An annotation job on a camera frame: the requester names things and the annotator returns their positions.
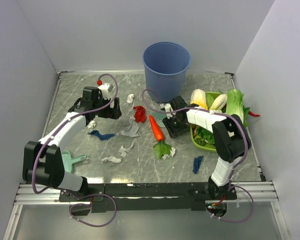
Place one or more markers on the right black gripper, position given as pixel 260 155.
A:
pixel 172 130

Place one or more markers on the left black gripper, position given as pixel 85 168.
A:
pixel 112 113

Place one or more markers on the teal hand brush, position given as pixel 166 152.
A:
pixel 158 117

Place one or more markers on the teal dustpan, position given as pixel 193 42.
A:
pixel 69 161

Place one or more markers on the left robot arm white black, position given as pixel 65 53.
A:
pixel 42 160

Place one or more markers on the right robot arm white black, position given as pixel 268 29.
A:
pixel 230 137

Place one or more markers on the small white paper ball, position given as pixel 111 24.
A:
pixel 91 125

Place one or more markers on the dark blue paper scrap left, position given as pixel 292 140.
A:
pixel 102 137

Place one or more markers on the dark blue paper scrap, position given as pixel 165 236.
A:
pixel 102 137
pixel 197 163

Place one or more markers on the white paper scrap near bucket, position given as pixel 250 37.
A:
pixel 130 98

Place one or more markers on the green plastic tray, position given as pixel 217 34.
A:
pixel 208 147

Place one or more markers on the green leafy toy vegetables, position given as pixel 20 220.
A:
pixel 200 135

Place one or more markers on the white paper scrap by carrot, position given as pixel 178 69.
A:
pixel 171 154

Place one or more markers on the grey paper scrap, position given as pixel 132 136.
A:
pixel 132 130

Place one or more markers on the orange toy carrot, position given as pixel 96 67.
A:
pixel 161 149

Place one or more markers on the yellow white toy corn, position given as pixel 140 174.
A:
pixel 198 97

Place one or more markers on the red paper scrap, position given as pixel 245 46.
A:
pixel 140 114

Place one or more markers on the white paper scrap centre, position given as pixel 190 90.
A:
pixel 125 150

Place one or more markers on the dark blue paper scrap right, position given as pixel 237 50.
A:
pixel 197 163

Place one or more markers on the white paper scrap front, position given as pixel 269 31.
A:
pixel 111 159

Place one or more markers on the green toy cabbage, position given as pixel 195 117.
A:
pixel 235 106

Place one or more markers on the blue plastic bucket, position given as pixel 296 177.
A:
pixel 165 68

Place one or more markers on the red toy chili pepper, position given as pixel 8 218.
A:
pixel 253 114

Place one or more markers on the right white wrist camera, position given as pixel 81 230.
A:
pixel 167 108

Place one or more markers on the aluminium frame rail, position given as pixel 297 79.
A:
pixel 258 191

